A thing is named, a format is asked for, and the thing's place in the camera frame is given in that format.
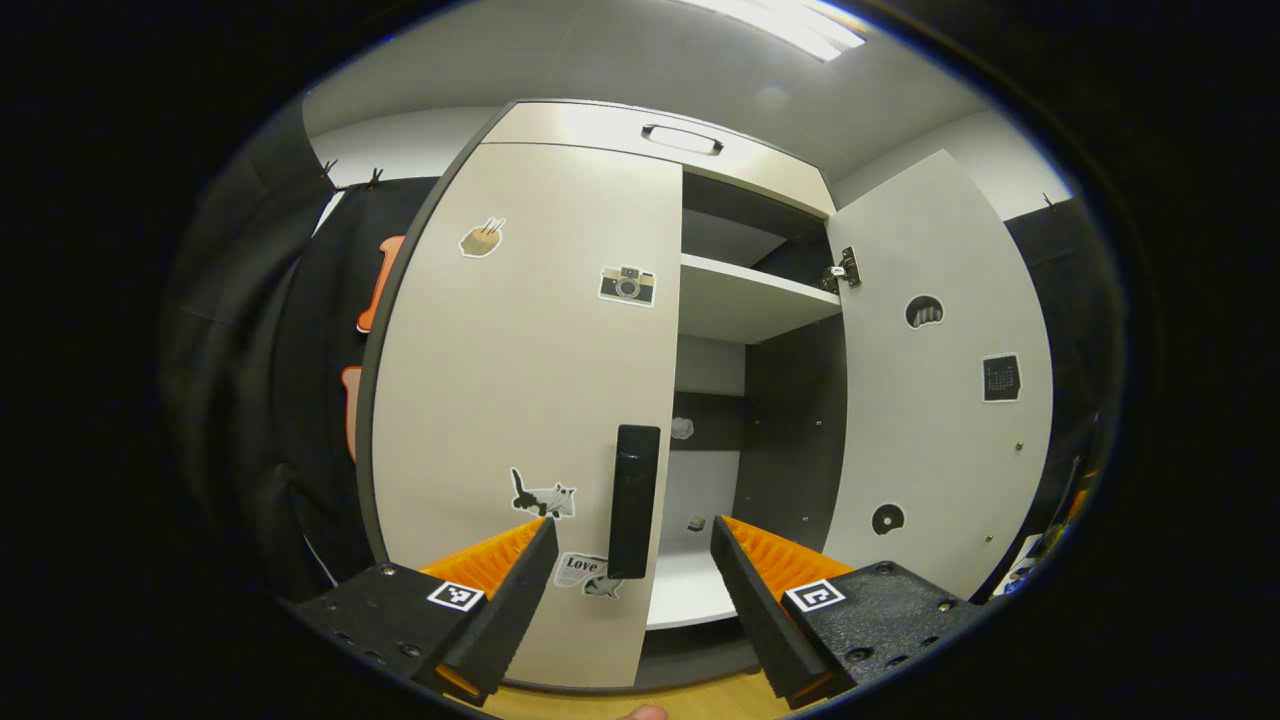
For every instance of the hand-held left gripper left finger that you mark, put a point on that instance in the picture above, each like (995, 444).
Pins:
(510, 620)

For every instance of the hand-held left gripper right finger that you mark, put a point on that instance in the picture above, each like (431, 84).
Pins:
(760, 620)

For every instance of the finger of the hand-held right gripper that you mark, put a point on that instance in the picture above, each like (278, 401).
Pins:
(1082, 498)

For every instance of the beige cabinet door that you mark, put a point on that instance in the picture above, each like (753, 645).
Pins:
(520, 380)
(940, 440)

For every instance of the beige double-door shoe cabinet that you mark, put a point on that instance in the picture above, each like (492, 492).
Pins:
(790, 430)

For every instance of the white cabinet bottom shelf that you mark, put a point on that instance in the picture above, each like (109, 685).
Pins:
(690, 590)

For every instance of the white cabinet shelf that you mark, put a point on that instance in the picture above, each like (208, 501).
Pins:
(690, 590)
(740, 300)

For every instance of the metal door hinge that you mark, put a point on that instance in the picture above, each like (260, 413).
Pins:
(848, 268)

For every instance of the beige cabinet drawer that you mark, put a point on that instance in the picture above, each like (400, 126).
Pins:
(570, 125)

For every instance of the white blue object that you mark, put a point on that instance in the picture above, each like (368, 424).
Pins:
(1020, 570)

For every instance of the black backdrop cloth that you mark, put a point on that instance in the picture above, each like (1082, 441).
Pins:
(250, 400)

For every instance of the large ceiling light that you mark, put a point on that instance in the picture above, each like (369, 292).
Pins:
(790, 25)

